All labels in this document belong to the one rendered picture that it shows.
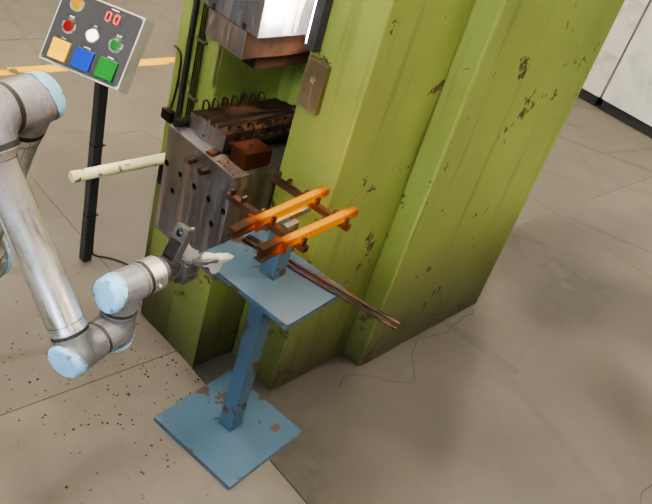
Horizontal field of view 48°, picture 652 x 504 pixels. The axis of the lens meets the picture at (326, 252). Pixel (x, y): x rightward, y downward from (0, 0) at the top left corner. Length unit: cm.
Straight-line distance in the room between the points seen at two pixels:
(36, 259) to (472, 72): 156
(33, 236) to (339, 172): 110
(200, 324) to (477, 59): 142
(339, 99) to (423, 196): 60
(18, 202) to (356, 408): 184
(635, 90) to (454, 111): 493
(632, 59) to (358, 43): 536
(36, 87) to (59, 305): 48
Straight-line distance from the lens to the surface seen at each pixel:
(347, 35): 235
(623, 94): 754
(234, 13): 251
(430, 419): 323
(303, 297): 233
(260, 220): 211
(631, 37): 753
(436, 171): 274
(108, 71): 287
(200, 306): 289
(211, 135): 268
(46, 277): 174
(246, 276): 235
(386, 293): 304
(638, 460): 365
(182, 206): 281
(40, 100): 176
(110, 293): 179
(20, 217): 171
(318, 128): 247
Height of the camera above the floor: 218
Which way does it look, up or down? 34 degrees down
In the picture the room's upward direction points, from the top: 18 degrees clockwise
